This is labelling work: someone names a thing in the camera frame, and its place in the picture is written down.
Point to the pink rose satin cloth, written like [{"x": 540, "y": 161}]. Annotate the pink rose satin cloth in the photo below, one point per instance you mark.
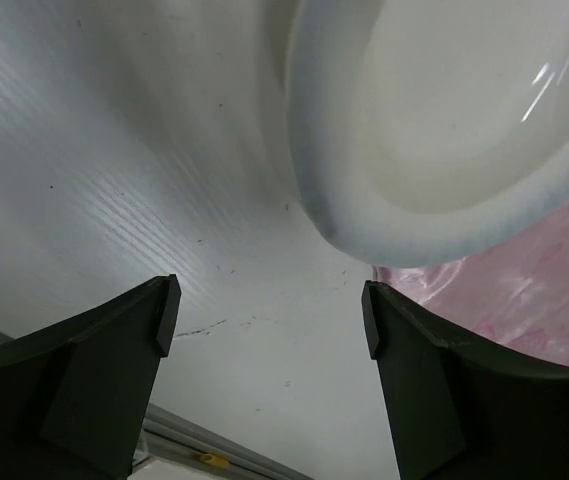
[{"x": 515, "y": 294}]

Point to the white round plate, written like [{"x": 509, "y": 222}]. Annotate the white round plate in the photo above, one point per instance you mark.
[{"x": 421, "y": 132}]

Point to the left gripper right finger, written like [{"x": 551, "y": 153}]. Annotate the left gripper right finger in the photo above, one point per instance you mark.
[{"x": 459, "y": 405}]

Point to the aluminium front rail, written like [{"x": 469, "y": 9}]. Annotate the aluminium front rail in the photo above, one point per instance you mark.
[{"x": 169, "y": 437}]

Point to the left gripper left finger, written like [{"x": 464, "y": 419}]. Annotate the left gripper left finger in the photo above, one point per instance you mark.
[{"x": 73, "y": 395}]

